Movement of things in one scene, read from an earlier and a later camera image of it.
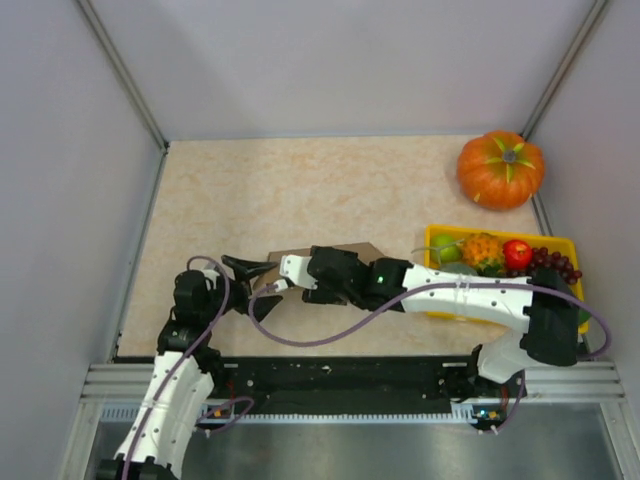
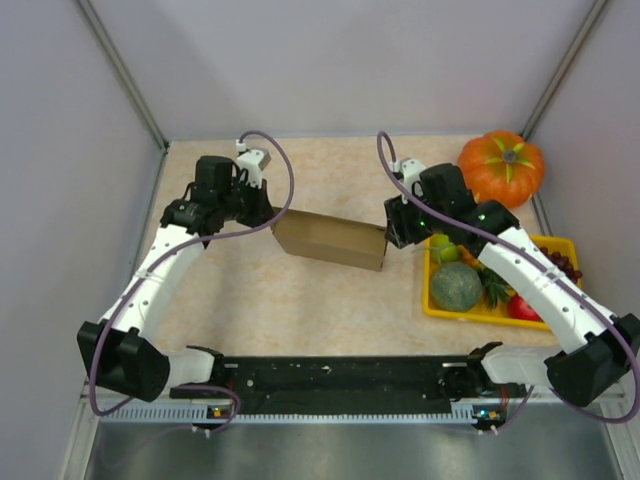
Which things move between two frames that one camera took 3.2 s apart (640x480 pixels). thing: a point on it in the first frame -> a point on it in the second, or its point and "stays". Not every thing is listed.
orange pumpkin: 500,170 stays
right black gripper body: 325,294 -> 412,223
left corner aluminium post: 99,28 stays
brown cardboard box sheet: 364,252 -> 331,239
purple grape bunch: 543,257 stays
